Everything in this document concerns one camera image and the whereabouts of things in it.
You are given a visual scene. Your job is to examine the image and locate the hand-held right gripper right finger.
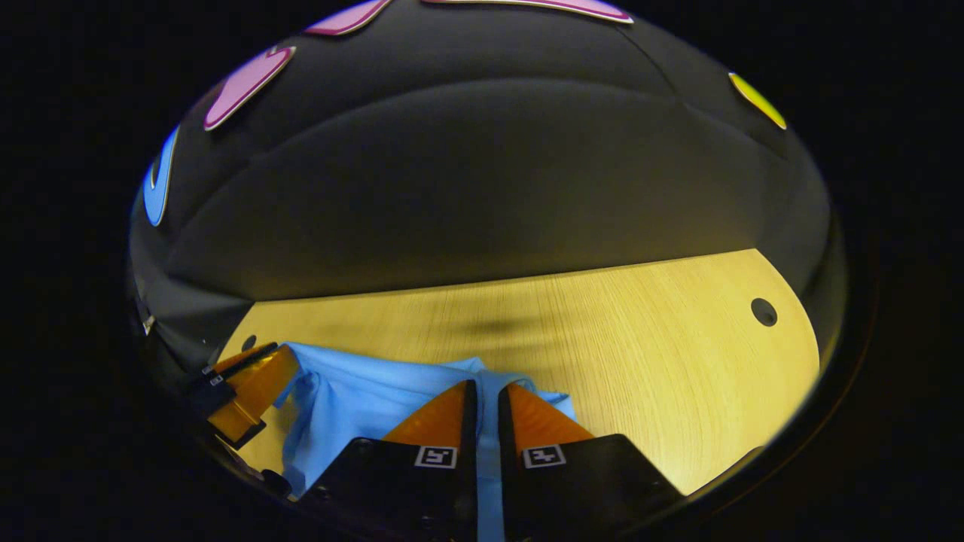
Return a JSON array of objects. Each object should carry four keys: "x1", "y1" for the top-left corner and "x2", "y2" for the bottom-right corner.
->
[{"x1": 496, "y1": 382, "x2": 688, "y2": 542}]

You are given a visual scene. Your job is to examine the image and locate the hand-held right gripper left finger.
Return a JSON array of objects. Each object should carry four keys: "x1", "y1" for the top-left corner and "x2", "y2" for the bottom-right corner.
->
[{"x1": 315, "y1": 379, "x2": 478, "y2": 542}]

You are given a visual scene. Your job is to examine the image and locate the light blue T-shirt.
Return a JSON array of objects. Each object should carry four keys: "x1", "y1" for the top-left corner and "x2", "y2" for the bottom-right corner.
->
[{"x1": 273, "y1": 343, "x2": 577, "y2": 542}]

